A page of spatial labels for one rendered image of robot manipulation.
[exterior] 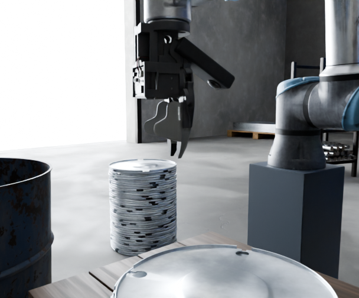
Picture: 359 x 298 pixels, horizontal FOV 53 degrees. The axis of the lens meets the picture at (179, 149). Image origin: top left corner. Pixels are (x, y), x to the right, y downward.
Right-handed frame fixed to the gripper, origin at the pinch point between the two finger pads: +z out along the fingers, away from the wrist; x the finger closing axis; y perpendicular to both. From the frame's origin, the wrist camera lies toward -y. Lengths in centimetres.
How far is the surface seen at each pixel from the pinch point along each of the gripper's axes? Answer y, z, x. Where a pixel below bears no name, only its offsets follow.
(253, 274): -5.6, 16.7, 14.4
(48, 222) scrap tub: 20.6, 17.2, -21.7
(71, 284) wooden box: 18.5, 19.3, 2.6
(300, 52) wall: -527, -117, -585
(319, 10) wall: -540, -197, -551
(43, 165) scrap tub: 20.6, 7.1, -34.0
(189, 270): 1.9, 17.3, 8.8
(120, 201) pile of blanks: -9, 32, -83
